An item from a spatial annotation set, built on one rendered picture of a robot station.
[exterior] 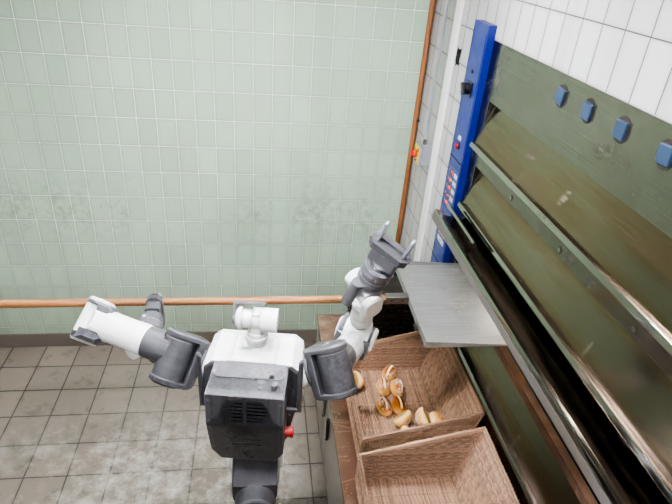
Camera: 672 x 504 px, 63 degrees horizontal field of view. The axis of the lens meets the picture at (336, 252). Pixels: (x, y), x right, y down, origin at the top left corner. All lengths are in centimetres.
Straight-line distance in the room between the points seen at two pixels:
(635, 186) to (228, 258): 247
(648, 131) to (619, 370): 57
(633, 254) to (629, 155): 23
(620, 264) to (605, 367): 27
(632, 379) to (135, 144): 255
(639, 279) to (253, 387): 95
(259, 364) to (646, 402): 93
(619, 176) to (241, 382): 106
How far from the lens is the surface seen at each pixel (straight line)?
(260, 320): 148
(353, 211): 328
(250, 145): 309
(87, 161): 326
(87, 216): 340
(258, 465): 170
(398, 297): 213
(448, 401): 251
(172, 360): 157
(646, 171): 144
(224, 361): 151
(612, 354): 155
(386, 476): 230
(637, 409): 148
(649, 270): 142
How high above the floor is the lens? 240
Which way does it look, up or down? 30 degrees down
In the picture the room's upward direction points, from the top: 5 degrees clockwise
